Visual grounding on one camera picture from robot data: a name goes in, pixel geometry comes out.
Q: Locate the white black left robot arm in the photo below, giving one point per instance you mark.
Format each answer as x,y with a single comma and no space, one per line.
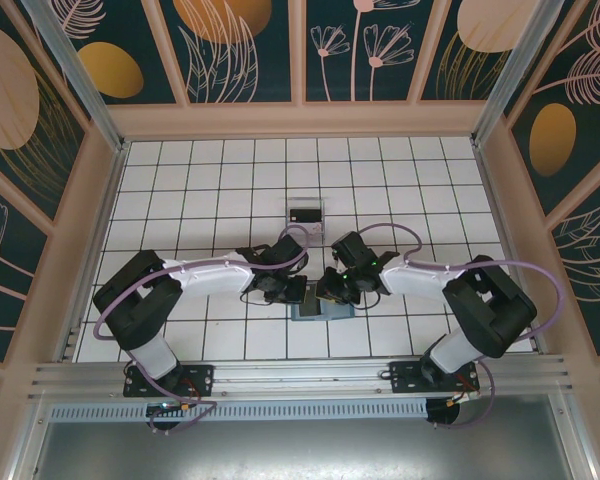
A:
210,277

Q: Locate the teal panel pink flowers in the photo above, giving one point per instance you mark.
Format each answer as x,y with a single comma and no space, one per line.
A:
360,75

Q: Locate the grey metal sheet shelf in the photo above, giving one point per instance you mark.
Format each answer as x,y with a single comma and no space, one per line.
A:
300,450

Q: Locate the white floral credit card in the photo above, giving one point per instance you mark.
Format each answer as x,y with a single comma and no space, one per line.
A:
316,229

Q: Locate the small black white device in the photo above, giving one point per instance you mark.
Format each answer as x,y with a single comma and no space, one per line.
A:
305,216

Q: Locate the teal panel huge cream disc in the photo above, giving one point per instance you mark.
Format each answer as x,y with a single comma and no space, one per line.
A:
5,100

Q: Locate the clear acrylic card stand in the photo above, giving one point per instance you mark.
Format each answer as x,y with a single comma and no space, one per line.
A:
305,202

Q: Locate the aluminium frame post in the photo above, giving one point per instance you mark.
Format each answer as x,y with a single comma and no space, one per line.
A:
523,65
72,65

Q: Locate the teal panel single flower outline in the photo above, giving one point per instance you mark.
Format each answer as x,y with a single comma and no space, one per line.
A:
10,280

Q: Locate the teal panel cream circle grass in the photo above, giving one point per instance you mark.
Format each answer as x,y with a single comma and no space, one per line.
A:
480,25

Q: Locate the teal panel fern orange oval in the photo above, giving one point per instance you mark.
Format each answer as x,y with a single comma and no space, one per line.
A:
552,140

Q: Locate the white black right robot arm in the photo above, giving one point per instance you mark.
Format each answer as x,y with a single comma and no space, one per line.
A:
420,282

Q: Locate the dark olive credit card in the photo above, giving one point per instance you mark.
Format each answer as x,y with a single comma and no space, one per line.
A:
311,310

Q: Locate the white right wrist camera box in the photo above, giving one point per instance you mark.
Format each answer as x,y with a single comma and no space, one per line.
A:
335,259

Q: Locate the teal panel feathers orange circle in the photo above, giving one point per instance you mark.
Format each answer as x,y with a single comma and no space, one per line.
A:
220,25

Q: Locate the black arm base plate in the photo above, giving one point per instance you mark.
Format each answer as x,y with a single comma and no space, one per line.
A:
402,380
202,380

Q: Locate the aluminium front mounting rail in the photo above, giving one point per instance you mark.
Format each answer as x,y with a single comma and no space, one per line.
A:
300,375

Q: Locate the blue folding card holder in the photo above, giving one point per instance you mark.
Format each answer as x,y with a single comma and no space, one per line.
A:
337,314

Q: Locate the aluminium side rail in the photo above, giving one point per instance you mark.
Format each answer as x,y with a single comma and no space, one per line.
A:
493,200
107,200

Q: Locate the teal panel small orange oval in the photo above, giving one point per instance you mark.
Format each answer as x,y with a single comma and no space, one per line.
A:
110,70

